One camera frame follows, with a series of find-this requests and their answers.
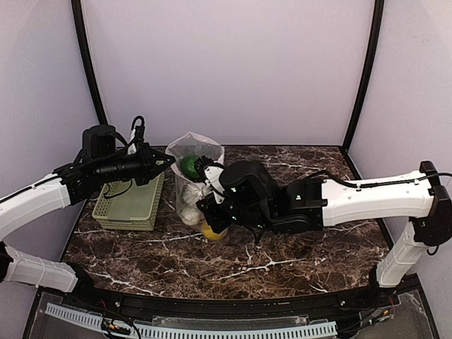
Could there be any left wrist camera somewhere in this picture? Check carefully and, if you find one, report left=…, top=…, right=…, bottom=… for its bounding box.
left=127, top=115, right=145, bottom=155

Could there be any clear zip top bag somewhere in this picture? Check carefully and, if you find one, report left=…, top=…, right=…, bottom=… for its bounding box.
left=165, top=131, right=230, bottom=245

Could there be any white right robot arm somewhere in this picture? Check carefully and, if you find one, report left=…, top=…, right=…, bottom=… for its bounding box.
left=194, top=157, right=451, bottom=289

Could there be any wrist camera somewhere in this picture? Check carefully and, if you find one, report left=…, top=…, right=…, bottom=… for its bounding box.
left=127, top=115, right=145, bottom=155
left=193, top=154, right=227, bottom=206

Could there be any black right frame post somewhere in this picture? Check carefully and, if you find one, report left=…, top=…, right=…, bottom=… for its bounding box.
left=342, top=0, right=385, bottom=153

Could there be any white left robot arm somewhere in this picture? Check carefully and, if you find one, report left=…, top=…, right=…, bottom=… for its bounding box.
left=1, top=124, right=175, bottom=293

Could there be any yellow lemon toy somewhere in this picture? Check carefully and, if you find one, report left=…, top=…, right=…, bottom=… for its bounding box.
left=201, top=223, right=228, bottom=241

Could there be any black front table rail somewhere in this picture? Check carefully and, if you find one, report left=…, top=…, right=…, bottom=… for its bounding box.
left=63, top=274, right=426, bottom=325

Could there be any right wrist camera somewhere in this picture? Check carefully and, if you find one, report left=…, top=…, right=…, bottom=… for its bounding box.
left=193, top=154, right=227, bottom=206

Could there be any black frame post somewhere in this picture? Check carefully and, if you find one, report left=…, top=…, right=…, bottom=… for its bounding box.
left=342, top=0, right=385, bottom=153
left=71, top=0, right=108, bottom=124

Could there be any white slotted cable duct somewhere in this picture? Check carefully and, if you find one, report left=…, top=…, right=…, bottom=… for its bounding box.
left=44, top=303, right=338, bottom=338

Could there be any green bell pepper toy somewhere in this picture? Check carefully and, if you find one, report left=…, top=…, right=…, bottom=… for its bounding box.
left=179, top=154, right=199, bottom=181

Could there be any green perforated plastic basket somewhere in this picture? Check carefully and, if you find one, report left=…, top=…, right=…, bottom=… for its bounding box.
left=92, top=174, right=165, bottom=232

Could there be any white garlic toy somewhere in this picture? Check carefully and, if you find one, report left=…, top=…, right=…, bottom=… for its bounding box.
left=182, top=182, right=210, bottom=206

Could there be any green leafy vegetable toy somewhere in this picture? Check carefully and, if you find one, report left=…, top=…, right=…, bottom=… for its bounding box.
left=179, top=208, right=203, bottom=227

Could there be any black left frame post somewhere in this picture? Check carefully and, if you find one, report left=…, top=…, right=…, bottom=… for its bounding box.
left=71, top=0, right=108, bottom=124

